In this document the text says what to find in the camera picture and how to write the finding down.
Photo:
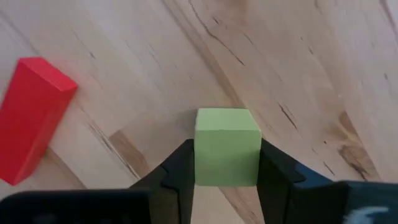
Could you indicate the green wooden cube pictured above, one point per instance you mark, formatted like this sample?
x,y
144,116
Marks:
x,y
227,146

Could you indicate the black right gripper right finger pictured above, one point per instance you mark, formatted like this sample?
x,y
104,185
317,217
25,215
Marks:
x,y
289,199

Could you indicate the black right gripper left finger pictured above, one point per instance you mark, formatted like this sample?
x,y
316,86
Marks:
x,y
174,193

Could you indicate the red rectangular wooden block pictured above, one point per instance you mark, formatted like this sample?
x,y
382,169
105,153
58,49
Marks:
x,y
31,118

